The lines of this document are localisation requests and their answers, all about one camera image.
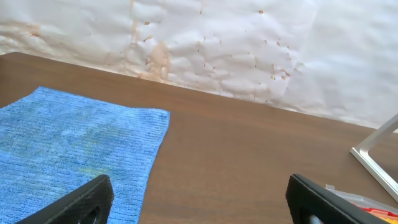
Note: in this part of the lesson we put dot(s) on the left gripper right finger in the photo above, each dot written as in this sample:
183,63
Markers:
314,205

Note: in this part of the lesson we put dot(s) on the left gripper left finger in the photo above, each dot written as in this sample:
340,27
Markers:
87,199

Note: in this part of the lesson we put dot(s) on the red and yellow tip box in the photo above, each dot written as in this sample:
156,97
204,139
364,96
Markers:
377,211

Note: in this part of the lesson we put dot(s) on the blue cloth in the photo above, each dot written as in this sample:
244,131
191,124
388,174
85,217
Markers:
77,133

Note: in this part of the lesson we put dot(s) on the white and blue stand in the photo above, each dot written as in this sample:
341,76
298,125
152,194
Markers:
373,169

